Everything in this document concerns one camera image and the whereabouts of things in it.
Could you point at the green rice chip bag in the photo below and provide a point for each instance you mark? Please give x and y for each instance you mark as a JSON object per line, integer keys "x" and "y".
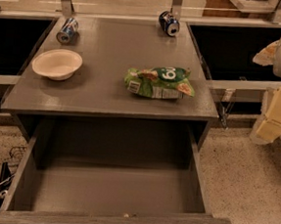
{"x": 159, "y": 83}

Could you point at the blue soda can right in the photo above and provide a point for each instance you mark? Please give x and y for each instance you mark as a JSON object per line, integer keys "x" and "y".
{"x": 169, "y": 23}

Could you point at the blue soda can left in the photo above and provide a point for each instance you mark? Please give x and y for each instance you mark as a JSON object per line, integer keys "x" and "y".
{"x": 69, "y": 29}

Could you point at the white paper bowl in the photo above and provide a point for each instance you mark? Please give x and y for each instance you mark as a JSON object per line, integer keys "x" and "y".
{"x": 57, "y": 65}

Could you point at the grey open top drawer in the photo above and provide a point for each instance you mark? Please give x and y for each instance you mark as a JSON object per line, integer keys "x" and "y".
{"x": 106, "y": 171}

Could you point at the grey cabinet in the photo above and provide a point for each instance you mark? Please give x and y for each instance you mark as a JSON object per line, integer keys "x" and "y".
{"x": 109, "y": 47}

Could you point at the metal post right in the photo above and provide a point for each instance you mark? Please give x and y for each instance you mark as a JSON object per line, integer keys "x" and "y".
{"x": 176, "y": 7}

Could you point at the blue soda can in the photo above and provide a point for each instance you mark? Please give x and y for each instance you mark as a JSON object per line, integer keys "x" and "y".
{"x": 169, "y": 23}
{"x": 69, "y": 29}

